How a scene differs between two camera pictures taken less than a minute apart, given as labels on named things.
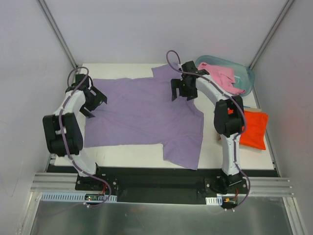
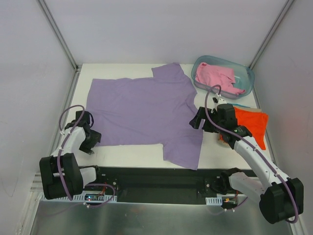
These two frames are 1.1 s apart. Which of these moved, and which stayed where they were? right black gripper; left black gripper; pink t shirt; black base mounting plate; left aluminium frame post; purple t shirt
Moved: left black gripper; right black gripper
Stayed: pink t shirt; purple t shirt; left aluminium frame post; black base mounting plate
